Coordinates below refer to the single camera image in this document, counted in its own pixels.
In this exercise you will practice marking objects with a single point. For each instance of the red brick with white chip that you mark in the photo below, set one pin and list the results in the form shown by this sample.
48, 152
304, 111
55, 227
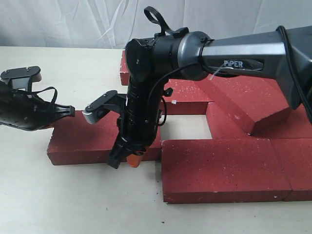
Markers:
186, 99

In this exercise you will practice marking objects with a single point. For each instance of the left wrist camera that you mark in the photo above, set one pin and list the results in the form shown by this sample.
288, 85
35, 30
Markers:
21, 78

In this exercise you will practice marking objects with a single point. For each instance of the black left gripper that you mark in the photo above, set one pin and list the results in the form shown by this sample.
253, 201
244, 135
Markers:
27, 111

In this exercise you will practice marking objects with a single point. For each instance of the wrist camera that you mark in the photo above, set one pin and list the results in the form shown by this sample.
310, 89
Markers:
21, 78
109, 101

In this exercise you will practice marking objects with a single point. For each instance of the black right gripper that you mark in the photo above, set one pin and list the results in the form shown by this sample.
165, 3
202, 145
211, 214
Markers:
138, 125

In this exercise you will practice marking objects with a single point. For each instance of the white backdrop cloth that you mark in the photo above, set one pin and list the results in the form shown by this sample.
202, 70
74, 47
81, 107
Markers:
110, 24

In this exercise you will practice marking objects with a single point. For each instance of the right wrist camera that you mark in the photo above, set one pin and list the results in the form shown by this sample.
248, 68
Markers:
109, 101

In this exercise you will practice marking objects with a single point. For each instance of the red brick under tilted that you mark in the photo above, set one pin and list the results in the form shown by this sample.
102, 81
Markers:
223, 125

